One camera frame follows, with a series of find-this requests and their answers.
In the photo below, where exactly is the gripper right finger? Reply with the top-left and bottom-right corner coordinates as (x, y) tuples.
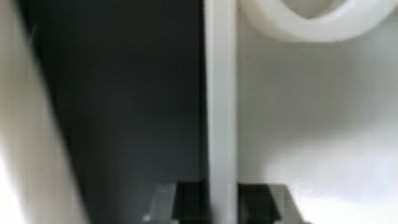
(238, 184), (305, 224)

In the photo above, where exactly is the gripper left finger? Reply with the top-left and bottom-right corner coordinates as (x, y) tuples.
(142, 182), (209, 224)

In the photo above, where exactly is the white square tabletop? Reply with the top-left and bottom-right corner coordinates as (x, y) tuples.
(204, 0), (398, 224)

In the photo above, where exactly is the white U-shaped fence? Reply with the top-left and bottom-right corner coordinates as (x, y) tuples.
(0, 0), (88, 224)

